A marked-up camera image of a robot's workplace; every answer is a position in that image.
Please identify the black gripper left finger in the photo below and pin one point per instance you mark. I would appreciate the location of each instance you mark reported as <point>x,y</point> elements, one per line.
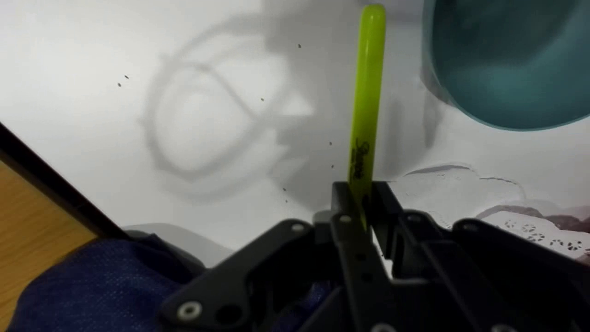
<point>298,277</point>

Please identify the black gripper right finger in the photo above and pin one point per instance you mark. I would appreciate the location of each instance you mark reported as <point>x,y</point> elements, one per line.
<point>475,277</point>

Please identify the yellow-green highlighter pen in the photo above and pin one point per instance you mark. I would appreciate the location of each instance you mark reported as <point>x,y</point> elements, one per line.
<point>366,107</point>

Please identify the light blue bowl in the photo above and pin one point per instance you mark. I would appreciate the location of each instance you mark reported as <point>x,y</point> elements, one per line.
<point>521,65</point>

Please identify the white lace cloth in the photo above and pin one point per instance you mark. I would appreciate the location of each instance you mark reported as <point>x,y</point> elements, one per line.
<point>451,192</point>

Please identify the dark blue cloth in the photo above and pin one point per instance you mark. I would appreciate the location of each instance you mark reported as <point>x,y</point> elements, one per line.
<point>106,286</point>

